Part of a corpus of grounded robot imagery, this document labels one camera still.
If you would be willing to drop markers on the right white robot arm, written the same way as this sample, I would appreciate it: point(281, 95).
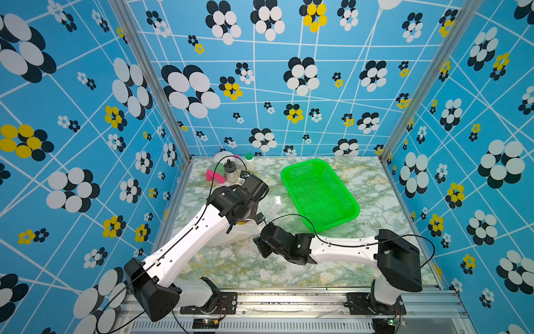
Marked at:
point(396, 258)

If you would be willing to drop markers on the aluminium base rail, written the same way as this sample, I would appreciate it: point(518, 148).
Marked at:
point(308, 310)

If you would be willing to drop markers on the white bottle green cap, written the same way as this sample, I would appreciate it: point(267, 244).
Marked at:
point(249, 161)

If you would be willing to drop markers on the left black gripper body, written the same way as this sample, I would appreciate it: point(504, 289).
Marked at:
point(251, 213)

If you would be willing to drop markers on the white plush toy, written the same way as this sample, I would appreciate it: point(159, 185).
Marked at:
point(224, 156)

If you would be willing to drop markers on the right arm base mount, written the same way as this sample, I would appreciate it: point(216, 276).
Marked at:
point(361, 303)

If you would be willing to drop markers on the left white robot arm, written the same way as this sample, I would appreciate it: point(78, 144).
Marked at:
point(153, 281)

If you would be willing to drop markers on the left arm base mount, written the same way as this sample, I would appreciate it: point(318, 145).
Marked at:
point(224, 303)

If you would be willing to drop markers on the translucent white plastic bag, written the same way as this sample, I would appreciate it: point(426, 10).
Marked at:
point(248, 228)

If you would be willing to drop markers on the green plastic basket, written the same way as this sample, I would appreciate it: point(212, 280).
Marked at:
point(319, 195)

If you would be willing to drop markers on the pink green plush toy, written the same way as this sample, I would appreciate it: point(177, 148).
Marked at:
point(216, 173)

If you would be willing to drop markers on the glass jar black lid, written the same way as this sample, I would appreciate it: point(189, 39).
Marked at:
point(231, 173)

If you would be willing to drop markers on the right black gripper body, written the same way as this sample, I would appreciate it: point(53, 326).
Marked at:
point(265, 249)

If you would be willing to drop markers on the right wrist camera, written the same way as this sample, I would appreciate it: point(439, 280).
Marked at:
point(260, 220)

